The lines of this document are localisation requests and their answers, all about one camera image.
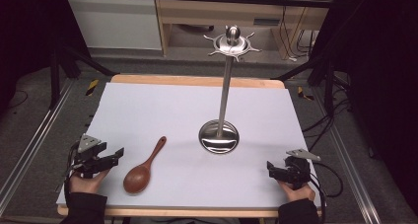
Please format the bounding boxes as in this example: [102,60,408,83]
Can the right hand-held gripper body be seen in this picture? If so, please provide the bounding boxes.
[283,148,321,190]

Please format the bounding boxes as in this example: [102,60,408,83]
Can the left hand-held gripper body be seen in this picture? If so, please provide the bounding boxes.
[72,133,112,180]

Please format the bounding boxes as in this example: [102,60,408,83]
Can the person's right hand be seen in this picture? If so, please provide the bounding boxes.
[277,180,316,203]

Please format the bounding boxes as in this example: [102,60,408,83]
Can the person's left hand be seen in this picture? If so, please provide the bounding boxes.
[68,169,111,195]

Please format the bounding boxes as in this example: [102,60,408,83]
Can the brown wooden spoon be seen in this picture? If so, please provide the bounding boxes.
[122,135,168,195]

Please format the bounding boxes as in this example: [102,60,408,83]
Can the yellow black tape strip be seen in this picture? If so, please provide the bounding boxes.
[297,86,315,102]
[85,78,101,97]

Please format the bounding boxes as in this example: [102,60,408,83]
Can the black metal stand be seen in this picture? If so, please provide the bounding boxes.
[48,40,120,111]
[269,56,351,117]

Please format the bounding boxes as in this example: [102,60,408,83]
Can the white table mat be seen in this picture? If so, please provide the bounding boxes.
[55,82,322,209]

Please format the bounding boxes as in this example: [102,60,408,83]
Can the steel utensil hanging stand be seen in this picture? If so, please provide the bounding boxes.
[197,24,263,155]

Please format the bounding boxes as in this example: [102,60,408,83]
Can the wooden table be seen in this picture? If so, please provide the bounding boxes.
[55,73,323,219]

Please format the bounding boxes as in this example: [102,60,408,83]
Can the dark curtain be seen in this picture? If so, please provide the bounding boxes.
[312,0,418,215]
[0,0,90,116]

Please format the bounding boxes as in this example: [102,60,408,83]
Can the white cabinet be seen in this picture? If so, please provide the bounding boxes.
[66,0,163,51]

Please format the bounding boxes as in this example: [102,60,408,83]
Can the light wooden desk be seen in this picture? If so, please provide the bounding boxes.
[153,0,333,59]

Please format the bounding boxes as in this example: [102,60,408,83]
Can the right hand-held gripper cable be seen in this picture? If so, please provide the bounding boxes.
[308,160,345,224]

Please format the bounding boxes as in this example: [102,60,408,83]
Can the aluminium floor rail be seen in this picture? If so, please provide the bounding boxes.
[0,78,77,216]
[313,85,383,224]

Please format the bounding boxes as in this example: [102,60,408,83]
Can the black floor cables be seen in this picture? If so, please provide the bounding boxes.
[301,97,353,153]

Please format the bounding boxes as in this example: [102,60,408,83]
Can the black hanging cables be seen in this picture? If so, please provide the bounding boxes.
[278,5,317,62]

